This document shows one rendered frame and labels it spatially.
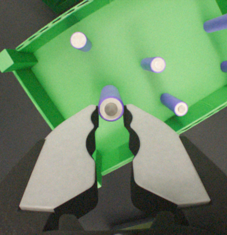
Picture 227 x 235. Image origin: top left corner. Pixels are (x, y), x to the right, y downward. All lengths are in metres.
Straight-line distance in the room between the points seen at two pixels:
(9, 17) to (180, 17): 0.54
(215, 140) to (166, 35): 0.56
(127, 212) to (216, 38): 0.73
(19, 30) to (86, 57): 0.42
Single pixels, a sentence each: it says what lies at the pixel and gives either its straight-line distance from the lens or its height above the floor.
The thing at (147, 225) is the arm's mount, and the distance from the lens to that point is 0.82.
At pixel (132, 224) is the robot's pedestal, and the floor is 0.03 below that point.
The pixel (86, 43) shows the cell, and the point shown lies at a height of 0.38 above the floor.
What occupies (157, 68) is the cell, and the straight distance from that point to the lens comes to 0.21.
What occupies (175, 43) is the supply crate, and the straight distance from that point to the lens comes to 0.29.
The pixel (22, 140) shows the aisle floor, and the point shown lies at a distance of 0.72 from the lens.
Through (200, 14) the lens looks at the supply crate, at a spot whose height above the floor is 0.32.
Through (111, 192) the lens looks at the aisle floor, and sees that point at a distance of 0.77.
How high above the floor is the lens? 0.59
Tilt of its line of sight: 73 degrees down
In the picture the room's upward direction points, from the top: 175 degrees clockwise
